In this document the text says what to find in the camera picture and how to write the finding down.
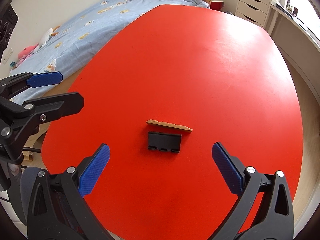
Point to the white drawer unit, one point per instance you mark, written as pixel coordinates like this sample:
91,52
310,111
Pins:
254,11

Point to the red storage box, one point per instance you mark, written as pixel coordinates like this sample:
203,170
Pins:
216,4

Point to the white long desk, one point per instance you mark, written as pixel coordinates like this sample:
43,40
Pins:
296,46

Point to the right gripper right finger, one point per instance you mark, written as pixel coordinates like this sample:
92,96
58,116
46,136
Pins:
230,167

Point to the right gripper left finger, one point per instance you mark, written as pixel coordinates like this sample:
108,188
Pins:
93,170

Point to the bed with blue sheet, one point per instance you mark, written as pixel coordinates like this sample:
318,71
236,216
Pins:
81,37

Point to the black left camera box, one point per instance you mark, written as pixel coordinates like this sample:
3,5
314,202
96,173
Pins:
8,22

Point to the brown cardboard piece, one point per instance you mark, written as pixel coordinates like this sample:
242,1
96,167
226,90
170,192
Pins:
169,125

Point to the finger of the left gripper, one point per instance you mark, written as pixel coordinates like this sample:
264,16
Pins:
54,107
44,79

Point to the person legs dark trousers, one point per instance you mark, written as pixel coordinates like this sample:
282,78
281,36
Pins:
60,203

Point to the white duck plush toy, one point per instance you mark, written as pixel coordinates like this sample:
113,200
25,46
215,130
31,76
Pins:
47,35

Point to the red table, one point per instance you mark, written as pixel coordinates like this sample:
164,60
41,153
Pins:
218,74

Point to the pink plush toy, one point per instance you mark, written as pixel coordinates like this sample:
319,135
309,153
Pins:
26,52

